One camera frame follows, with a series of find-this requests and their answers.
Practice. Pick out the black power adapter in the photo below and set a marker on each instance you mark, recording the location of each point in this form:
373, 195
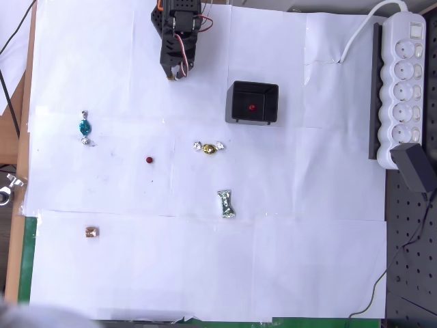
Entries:
413, 167

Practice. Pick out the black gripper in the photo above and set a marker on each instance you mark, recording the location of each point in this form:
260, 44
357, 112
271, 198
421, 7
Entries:
171, 65

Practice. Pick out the brown wrapped caramel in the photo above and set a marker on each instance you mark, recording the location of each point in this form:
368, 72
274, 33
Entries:
91, 232

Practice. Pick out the gold foil wrapped candy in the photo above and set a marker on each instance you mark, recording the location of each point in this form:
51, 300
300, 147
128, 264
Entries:
209, 149

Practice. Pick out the black pegboard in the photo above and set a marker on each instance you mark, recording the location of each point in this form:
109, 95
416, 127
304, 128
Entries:
409, 273

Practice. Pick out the metal clamp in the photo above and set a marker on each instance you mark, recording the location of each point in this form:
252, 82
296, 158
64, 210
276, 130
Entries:
10, 188

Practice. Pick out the silver green candy packet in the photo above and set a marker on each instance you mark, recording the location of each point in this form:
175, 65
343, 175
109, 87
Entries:
226, 204

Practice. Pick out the green cutting mat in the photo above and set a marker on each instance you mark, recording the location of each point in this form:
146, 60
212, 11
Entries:
27, 256

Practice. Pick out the white taped paper sheets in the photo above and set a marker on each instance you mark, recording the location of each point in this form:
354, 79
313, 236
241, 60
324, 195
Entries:
205, 266

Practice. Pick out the dark grey bar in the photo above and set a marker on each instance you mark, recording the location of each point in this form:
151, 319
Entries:
374, 102

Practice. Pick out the blue foil wrapped candy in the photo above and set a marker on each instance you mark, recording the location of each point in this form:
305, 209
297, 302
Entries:
84, 127

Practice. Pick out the white power strip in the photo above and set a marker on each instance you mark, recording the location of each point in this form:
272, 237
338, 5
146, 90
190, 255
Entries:
403, 102

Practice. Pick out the blurred grey round object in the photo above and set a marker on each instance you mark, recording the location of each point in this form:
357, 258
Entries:
34, 316

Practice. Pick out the black open box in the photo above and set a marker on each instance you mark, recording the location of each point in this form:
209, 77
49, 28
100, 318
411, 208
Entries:
239, 118

